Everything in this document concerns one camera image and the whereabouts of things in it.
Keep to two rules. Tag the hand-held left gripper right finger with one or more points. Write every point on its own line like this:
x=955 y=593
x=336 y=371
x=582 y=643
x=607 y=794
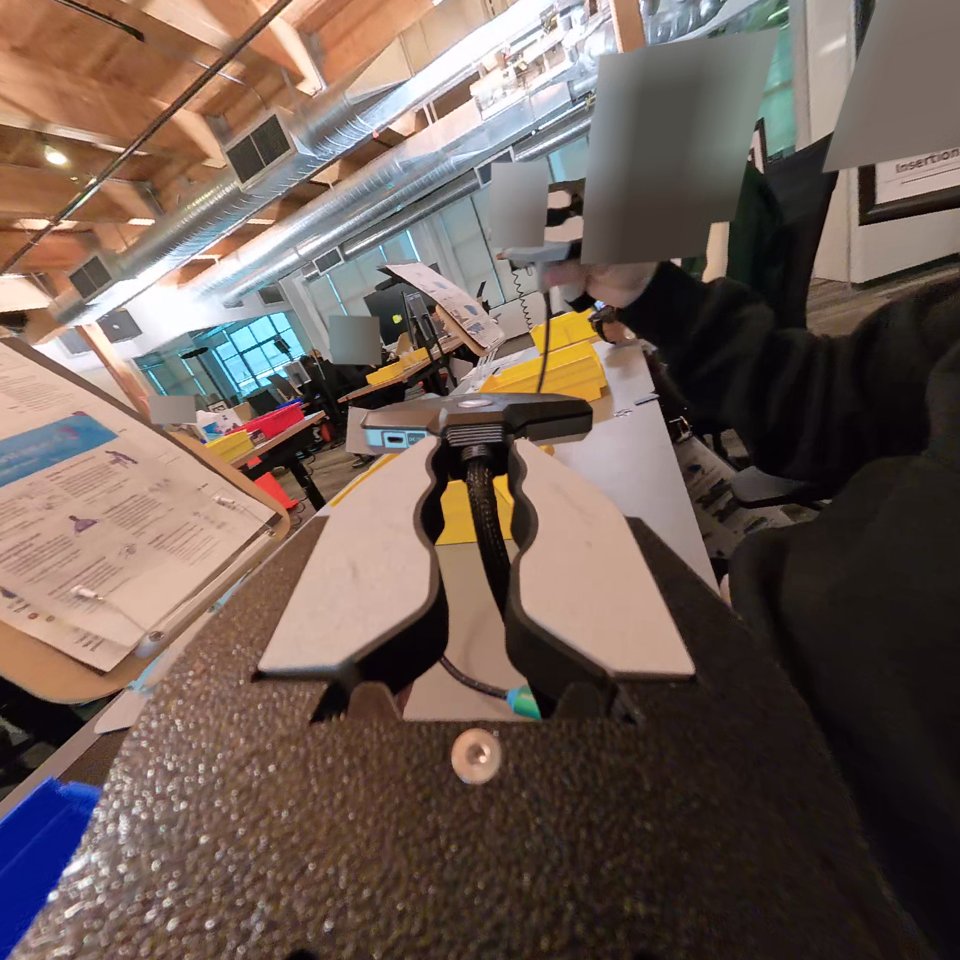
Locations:
x=600 y=585

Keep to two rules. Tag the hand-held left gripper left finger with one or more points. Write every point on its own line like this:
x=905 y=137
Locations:
x=345 y=570

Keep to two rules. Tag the blue plastic bin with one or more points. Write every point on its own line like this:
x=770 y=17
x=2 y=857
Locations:
x=37 y=862

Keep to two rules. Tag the person's right forearm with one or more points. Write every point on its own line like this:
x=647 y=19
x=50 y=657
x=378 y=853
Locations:
x=750 y=360

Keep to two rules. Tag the person's right hand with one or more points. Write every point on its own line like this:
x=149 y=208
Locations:
x=622 y=283

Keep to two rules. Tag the red plastic bin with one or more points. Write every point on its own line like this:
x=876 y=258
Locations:
x=274 y=420

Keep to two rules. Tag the black monitor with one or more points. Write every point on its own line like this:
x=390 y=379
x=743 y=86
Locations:
x=386 y=315

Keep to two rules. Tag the printed instruction sheet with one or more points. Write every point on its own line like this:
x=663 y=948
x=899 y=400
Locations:
x=112 y=525

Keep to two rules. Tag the person's black hoodie torso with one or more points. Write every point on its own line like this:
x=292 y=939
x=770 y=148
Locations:
x=862 y=675

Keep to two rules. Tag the large framed marker poster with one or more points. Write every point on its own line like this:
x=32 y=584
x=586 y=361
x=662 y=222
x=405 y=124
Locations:
x=915 y=191

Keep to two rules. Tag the silver ventilation duct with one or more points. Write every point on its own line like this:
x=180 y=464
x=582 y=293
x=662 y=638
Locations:
x=337 y=131
x=420 y=187

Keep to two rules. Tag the duct vent grille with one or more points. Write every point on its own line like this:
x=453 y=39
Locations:
x=259 y=150

